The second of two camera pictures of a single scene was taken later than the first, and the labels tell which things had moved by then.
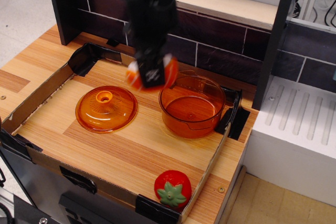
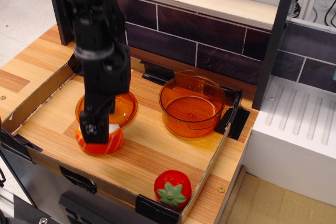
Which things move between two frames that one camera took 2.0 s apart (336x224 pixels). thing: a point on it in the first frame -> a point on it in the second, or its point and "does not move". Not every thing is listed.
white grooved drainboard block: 293,140 does not move
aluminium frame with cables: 314,3 does not move
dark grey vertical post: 281,20 does not move
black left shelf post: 65,7 does not move
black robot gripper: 153,16 -> 107,69
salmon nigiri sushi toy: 134,77 -> 115,142
